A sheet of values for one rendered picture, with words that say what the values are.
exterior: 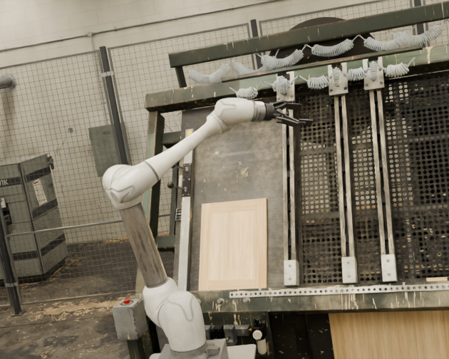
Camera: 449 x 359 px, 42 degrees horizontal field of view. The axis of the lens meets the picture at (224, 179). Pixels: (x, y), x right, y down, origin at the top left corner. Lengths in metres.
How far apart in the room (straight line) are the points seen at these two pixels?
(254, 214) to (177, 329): 0.94
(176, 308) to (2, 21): 6.99
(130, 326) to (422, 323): 1.46
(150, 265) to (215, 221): 0.75
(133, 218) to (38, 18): 6.45
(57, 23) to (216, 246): 5.94
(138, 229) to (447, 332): 1.62
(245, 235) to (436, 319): 1.04
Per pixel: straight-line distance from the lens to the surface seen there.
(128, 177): 2.32
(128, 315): 3.04
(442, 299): 2.87
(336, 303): 2.91
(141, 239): 2.53
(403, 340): 3.21
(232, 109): 2.49
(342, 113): 3.18
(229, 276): 3.11
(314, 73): 3.30
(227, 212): 3.20
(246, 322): 3.04
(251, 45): 3.86
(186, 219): 3.26
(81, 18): 8.51
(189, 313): 2.45
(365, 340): 3.23
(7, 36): 8.93
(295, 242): 2.99
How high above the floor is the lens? 1.93
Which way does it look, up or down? 9 degrees down
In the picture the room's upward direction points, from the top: 9 degrees counter-clockwise
